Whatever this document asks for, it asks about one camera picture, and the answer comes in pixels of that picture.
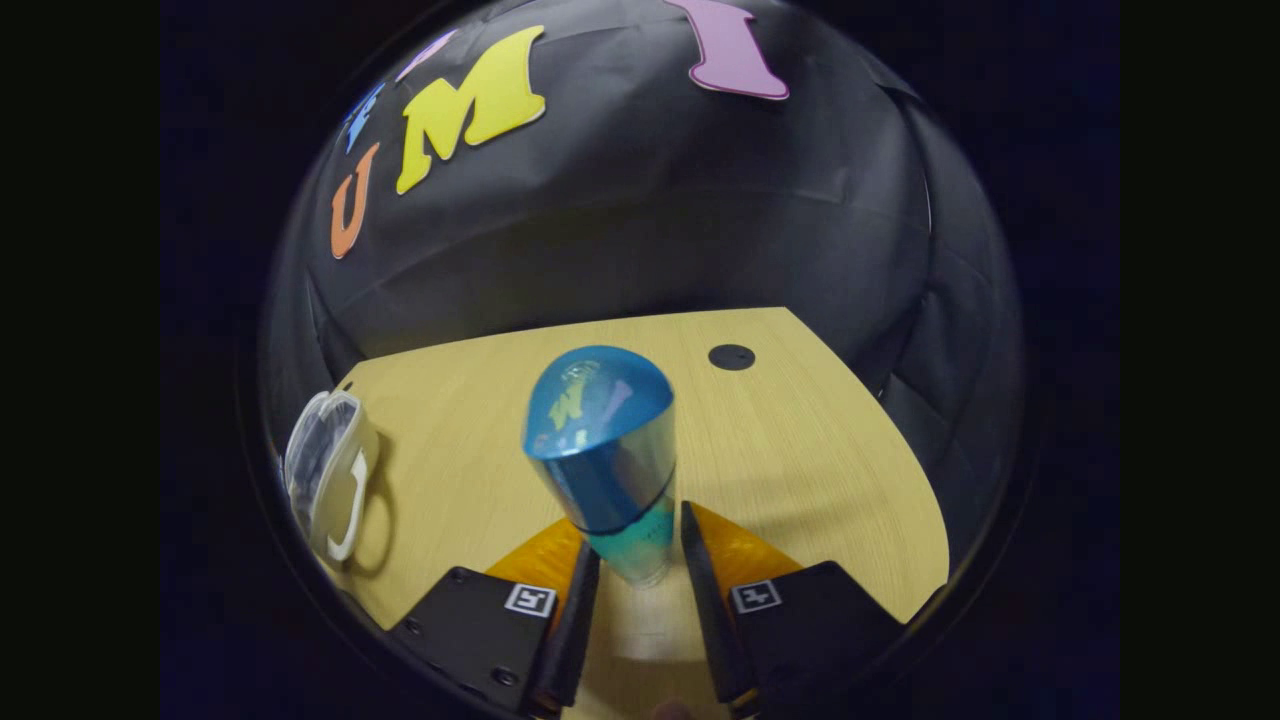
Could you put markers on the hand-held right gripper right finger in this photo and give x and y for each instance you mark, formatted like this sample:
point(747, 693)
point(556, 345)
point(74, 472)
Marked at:
point(715, 640)

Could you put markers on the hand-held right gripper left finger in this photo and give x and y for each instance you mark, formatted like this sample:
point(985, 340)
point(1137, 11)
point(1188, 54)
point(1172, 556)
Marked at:
point(575, 640)

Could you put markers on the blue skin care tube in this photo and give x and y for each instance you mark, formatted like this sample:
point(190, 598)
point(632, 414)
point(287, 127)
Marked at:
point(600, 430)

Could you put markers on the white suitcase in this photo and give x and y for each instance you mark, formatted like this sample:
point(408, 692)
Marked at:
point(335, 450)

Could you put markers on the black table grommet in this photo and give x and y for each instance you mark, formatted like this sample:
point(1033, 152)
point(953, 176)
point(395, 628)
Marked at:
point(731, 357)

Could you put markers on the black backdrop cloth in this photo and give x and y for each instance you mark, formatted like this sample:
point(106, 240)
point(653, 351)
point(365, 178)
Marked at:
point(650, 200)

